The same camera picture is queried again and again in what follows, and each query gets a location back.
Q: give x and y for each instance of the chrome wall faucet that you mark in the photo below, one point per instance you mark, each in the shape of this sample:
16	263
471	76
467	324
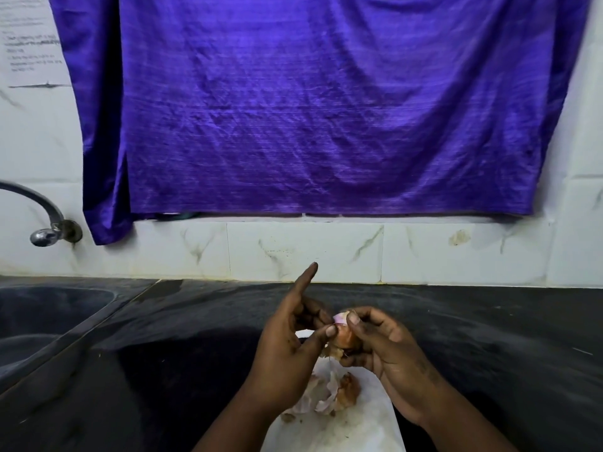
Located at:
47	237

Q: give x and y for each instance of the pile of onion peels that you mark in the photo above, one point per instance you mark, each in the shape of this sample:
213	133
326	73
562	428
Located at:
348	390

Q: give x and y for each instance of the white printed paper notice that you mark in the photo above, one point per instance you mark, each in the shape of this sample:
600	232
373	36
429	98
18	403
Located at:
35	61

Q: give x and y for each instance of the black kitchen sink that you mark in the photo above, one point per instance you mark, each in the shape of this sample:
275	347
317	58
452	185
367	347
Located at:
47	310

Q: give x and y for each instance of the small brown onion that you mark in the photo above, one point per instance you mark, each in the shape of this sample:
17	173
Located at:
346	339

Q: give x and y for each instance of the person's left forearm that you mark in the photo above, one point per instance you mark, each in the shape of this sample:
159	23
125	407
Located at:
231	430

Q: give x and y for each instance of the person's right forearm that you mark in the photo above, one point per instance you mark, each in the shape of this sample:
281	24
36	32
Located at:
466	428

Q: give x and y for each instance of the black stone countertop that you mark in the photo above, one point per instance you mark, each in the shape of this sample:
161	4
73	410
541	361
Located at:
494	338

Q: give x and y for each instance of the white marble cutting board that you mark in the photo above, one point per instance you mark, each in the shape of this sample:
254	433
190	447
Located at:
367	428

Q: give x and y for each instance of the person's right hand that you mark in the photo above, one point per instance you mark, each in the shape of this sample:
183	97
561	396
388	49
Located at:
400	367

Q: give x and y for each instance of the purple cloth curtain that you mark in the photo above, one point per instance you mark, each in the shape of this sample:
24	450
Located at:
330	108

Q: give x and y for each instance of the person's left hand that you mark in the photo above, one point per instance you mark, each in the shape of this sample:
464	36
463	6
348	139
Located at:
282	357

